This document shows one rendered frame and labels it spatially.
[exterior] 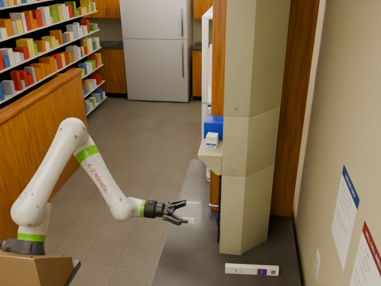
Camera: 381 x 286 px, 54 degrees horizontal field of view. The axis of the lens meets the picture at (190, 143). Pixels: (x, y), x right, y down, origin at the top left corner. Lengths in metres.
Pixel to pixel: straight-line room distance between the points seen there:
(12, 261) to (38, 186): 0.32
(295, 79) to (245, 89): 0.44
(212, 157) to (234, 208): 0.30
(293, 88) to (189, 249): 1.00
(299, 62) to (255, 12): 0.51
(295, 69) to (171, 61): 4.89
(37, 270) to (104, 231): 2.09
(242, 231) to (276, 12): 1.04
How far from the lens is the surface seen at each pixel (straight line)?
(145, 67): 6.85
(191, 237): 2.14
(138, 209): 1.98
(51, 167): 1.76
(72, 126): 1.77
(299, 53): 1.94
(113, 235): 3.71
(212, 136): 1.77
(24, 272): 1.77
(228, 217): 1.89
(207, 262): 1.99
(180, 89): 6.82
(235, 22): 1.53
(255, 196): 1.88
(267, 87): 1.66
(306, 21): 1.92
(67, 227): 3.93
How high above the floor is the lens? 2.31
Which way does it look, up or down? 26 degrees down
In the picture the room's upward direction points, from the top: 1 degrees counter-clockwise
